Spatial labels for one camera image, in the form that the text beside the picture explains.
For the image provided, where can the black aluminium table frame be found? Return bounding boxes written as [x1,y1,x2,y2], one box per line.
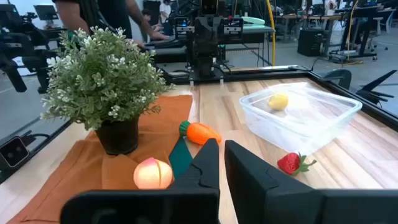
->
[0,64,398,184]

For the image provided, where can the black camera cable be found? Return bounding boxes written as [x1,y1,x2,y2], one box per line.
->
[21,132,50,147]

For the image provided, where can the clear plastic tupperware container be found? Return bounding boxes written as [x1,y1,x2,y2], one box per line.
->
[239,82,364,156]

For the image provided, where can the orange toy carrot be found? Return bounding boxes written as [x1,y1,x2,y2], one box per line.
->
[178,120,223,146]

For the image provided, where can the grey office desk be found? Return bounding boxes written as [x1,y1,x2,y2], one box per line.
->
[146,24,276,65]

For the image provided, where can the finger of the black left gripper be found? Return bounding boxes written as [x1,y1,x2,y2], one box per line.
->
[198,57,207,78]
[206,57,216,78]

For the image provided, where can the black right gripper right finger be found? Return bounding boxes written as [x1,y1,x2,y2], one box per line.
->
[224,139,398,224]

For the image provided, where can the black work desk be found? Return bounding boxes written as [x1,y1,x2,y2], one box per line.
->
[329,4,398,62]

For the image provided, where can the black table-level camera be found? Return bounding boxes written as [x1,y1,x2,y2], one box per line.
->
[0,136,30,175]

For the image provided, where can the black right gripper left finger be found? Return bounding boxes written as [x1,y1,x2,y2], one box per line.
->
[60,138,221,224]

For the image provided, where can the pink toy peach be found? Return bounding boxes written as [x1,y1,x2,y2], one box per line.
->
[133,157,174,190]

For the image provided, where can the person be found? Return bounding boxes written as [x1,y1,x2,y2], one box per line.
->
[141,8,162,32]
[159,0,172,24]
[52,0,170,47]

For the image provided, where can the artificial plant in black pot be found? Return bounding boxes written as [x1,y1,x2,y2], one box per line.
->
[39,26,172,156]

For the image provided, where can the black computer tower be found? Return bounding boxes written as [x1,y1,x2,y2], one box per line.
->
[297,28,326,57]

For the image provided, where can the orange cloth napkin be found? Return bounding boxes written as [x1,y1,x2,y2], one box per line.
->
[6,94,194,224]

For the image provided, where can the yellow toy lemon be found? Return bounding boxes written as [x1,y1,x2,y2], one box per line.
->
[267,92,289,111]

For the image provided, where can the yellow hose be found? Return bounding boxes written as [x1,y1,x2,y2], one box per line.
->
[266,0,277,67]

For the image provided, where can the teal cloth napkin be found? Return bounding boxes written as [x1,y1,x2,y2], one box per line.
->
[169,136,194,180]

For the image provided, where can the red toy strawberry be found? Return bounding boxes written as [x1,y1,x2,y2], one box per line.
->
[277,151,318,176]

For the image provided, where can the person's hand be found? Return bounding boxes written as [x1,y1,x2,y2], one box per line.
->
[148,30,170,41]

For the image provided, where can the small monitor on stand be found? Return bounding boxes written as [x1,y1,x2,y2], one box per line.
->
[33,4,60,21]

